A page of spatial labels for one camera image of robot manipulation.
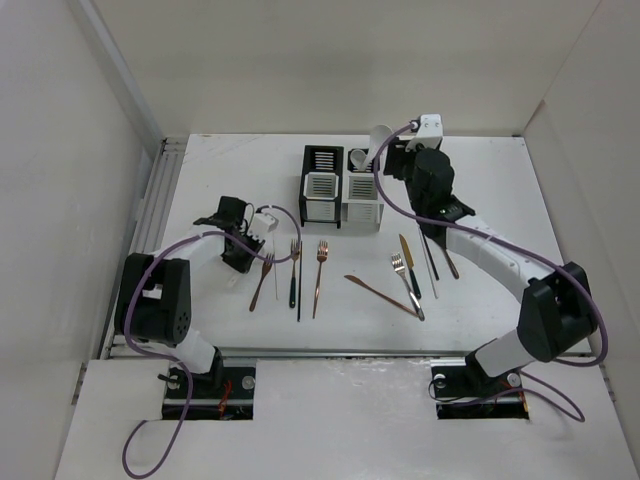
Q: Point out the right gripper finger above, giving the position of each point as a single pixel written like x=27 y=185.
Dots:
x=394 y=162
x=434 y=142

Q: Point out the white utensil rack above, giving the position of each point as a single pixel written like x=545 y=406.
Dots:
x=361 y=208

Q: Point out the right black chopstick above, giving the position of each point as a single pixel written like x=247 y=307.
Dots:
x=430 y=257

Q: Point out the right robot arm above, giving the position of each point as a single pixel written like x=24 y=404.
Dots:
x=556 y=307

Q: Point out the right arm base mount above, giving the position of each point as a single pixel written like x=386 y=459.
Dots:
x=458 y=397

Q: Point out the black chopstick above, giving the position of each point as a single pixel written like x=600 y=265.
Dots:
x=430 y=257
x=299 y=291

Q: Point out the brown wooden spoon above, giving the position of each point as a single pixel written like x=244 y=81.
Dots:
x=450 y=263

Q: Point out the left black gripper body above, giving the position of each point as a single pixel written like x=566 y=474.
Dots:
x=245 y=237

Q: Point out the left white chopstick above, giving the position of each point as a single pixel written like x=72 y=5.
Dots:
x=273 y=243

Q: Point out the gold fork green handle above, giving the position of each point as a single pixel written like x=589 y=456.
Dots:
x=295 y=248

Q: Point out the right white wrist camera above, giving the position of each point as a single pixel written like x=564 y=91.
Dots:
x=428 y=125

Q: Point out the rose gold knife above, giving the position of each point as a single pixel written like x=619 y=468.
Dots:
x=362 y=284

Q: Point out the small white ceramic spoon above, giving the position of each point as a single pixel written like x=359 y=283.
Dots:
x=377 y=137

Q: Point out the rose gold fork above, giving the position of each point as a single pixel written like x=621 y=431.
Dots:
x=321 y=257

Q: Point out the aluminium rail left side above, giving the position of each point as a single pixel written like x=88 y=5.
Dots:
x=148 y=221

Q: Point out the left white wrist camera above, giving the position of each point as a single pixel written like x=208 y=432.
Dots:
x=261 y=226

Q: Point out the aluminium rail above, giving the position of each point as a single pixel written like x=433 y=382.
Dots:
x=289 y=353
x=148 y=221

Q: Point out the right white chopstick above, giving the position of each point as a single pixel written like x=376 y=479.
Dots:
x=432 y=281

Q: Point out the left black chopstick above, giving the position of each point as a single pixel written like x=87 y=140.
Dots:
x=299 y=291

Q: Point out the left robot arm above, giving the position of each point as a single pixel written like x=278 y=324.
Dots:
x=154 y=305

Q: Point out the silver fork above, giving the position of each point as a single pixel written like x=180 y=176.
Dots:
x=400 y=270

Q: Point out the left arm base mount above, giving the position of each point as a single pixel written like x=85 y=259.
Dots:
x=232 y=400

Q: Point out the large white ceramic spoon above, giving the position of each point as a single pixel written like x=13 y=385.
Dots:
x=358 y=160

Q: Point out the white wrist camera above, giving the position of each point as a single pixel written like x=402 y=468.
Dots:
x=428 y=125
x=261 y=226

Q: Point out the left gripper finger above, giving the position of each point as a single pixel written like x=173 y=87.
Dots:
x=231 y=253
x=257 y=255

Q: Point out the black utensil rack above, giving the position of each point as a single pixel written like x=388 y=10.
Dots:
x=320 y=192

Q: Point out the aluminium rail front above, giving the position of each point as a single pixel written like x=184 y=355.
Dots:
x=289 y=353

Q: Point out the small copper fork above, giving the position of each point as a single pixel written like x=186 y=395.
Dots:
x=265 y=270

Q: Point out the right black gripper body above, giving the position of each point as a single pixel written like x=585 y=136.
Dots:
x=409 y=163

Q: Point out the white chopstick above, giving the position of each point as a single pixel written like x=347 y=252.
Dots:
x=273 y=243
x=432 y=281

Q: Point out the gold knife green handle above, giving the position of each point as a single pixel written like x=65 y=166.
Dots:
x=410 y=266

